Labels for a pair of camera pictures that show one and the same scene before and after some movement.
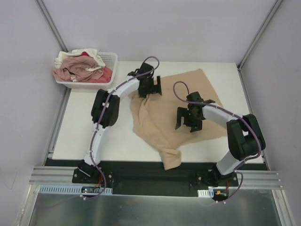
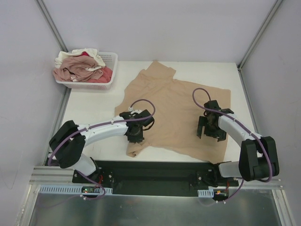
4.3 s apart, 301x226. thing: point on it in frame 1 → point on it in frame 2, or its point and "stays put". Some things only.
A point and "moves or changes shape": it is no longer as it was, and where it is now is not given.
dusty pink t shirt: (72, 68) stays put
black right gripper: (188, 117) → (212, 132)
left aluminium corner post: (49, 20) stays put
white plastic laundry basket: (109, 60) stays put
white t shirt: (92, 52) stays put
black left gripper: (152, 87) → (135, 137)
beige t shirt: (154, 117) moves or changes shape
